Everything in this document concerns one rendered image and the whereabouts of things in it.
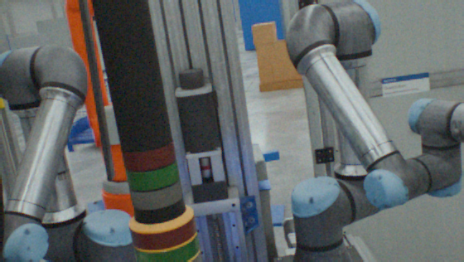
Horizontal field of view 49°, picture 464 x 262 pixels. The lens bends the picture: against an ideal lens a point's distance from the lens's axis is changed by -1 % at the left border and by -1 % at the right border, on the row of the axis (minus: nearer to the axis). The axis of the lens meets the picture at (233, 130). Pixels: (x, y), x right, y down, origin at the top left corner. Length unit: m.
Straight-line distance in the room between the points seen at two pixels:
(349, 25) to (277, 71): 8.53
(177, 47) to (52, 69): 0.31
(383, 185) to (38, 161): 0.66
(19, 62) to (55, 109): 0.17
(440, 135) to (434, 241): 1.52
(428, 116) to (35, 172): 0.77
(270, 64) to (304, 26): 8.61
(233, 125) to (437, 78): 1.21
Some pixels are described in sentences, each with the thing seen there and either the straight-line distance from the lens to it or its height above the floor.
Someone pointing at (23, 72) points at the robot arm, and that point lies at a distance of 1.20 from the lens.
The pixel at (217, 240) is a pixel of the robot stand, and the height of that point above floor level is 1.14.
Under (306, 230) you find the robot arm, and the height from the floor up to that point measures 1.18.
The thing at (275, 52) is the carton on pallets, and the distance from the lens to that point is 9.65.
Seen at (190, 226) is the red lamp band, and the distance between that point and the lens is 0.34.
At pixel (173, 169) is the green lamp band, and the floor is 1.62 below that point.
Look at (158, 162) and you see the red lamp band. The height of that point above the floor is 1.63.
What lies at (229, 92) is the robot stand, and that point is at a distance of 1.30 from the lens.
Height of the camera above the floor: 1.72
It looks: 14 degrees down
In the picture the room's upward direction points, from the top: 8 degrees counter-clockwise
